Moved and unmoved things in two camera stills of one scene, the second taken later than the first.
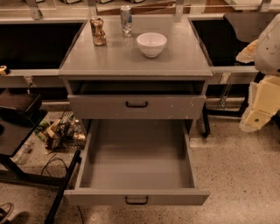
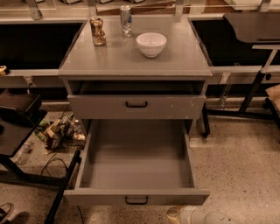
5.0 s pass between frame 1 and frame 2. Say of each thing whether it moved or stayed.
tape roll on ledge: stayed
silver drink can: stayed
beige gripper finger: moved
